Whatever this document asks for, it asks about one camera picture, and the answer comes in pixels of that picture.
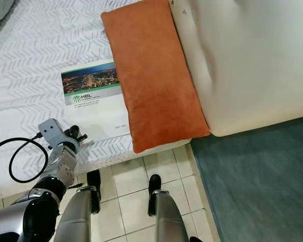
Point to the white booklet with city photo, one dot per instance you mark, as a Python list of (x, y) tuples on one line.
[(96, 108)]

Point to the orange rectangular pillow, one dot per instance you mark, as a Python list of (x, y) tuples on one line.
[(159, 75)]

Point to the silver left robot leg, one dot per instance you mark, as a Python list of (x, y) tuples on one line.
[(78, 217)]

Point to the silver robot leg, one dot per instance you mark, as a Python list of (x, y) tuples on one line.
[(78, 217), (169, 217)]

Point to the white chevron quilted mattress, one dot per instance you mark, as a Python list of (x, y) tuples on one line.
[(40, 45)]

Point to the silver right robot leg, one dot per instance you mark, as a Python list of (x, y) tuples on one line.
[(169, 217)]

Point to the teal floor rug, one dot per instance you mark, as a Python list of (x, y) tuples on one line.
[(257, 186)]

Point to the cream padded headboard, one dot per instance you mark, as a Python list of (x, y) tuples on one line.
[(257, 60)]

